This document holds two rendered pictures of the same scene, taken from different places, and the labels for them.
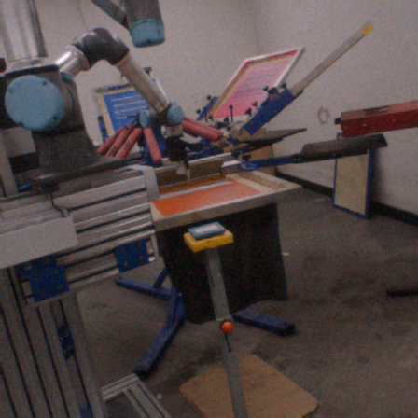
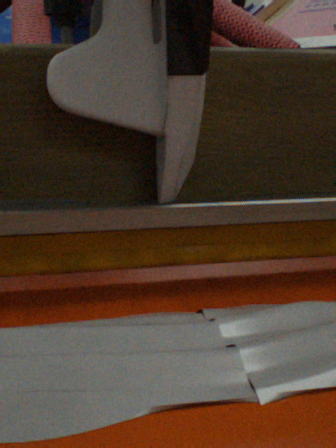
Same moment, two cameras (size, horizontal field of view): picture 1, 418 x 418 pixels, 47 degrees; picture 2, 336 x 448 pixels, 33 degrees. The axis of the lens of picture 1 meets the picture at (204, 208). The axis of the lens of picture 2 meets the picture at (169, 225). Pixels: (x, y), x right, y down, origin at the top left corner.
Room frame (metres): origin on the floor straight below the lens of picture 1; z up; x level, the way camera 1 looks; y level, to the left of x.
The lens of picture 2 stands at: (1.98, 0.05, 1.04)
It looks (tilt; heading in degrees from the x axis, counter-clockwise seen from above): 13 degrees down; 359
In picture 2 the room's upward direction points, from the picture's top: straight up
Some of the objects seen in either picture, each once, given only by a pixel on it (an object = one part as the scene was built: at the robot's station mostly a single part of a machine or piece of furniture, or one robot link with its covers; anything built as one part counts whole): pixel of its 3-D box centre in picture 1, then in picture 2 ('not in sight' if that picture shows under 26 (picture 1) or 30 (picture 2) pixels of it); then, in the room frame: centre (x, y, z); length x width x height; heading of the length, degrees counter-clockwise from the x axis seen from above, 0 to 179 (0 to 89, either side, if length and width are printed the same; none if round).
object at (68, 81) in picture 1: (54, 101); not in sight; (1.25, 0.32, 1.42); 0.13 x 0.12 x 0.14; 1
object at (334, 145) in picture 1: (267, 160); not in sight; (2.85, -0.42, 0.91); 1.34 x 0.40 x 0.08; 72
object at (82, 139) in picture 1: (66, 146); not in sight; (1.26, 0.32, 1.31); 0.15 x 0.15 x 0.10
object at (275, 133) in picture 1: (233, 151); not in sight; (3.51, -0.28, 0.91); 1.34 x 0.40 x 0.08; 132
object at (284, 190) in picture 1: (200, 191); not in sight; (2.03, 0.01, 0.97); 0.79 x 0.58 x 0.04; 12
